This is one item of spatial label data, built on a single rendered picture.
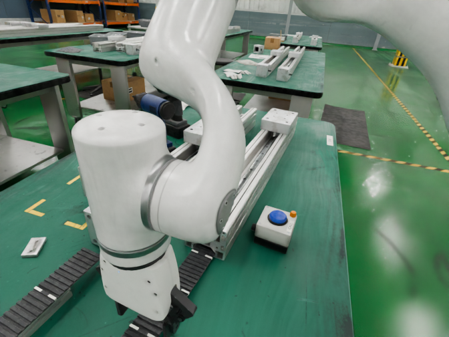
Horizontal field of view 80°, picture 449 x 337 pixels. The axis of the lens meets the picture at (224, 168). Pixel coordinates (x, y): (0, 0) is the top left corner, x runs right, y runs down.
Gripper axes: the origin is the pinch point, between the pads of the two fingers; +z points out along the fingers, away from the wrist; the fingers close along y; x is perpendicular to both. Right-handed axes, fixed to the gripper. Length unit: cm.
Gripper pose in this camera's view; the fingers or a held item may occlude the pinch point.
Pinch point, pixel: (147, 314)
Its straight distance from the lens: 48.7
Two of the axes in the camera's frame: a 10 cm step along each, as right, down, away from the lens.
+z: -0.6, 8.6, 5.1
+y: 9.2, 2.5, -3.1
